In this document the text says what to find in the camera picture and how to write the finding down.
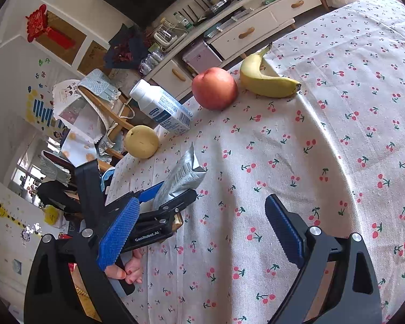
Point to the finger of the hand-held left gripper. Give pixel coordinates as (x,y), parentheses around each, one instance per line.
(150,191)
(179,200)

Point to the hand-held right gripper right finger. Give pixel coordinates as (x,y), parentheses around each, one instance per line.
(285,229)

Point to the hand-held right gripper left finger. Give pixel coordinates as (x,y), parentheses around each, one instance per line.
(119,233)

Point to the white milk carton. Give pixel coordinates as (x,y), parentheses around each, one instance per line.
(179,179)

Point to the person's left hand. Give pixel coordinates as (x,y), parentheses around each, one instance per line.
(131,270)

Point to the orange print cloth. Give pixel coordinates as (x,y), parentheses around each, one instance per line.
(77,148)

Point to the yellow pear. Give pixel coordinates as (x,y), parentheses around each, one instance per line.
(141,141)

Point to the white bottle blue label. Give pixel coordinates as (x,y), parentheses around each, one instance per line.
(162,108)

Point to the white scalloped cloth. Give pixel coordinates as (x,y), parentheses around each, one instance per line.
(71,108)

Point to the light wooden chair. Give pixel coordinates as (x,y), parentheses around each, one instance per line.
(104,108)

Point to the teal lace cloth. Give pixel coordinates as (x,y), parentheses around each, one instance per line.
(99,84)

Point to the red apple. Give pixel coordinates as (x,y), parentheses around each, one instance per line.
(214,87)

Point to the translucent storage box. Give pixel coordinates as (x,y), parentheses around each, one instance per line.
(200,57)

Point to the yellow banana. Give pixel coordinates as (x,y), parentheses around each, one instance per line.
(263,84)

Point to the dark wrapped bouquet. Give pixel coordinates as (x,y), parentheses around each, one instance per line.
(125,47)

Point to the glass kettle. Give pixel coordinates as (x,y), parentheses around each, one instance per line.
(168,35)

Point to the green label water bottle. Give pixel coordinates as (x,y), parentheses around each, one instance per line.
(184,20)

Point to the white television cabinet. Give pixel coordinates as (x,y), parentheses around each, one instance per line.
(256,23)

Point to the yellow giraffe wall sticker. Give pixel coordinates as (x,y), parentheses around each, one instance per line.
(1,211)

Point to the wall poster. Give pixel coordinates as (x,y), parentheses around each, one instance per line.
(44,111)

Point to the red knot wall decoration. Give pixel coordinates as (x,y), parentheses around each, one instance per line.
(37,23)

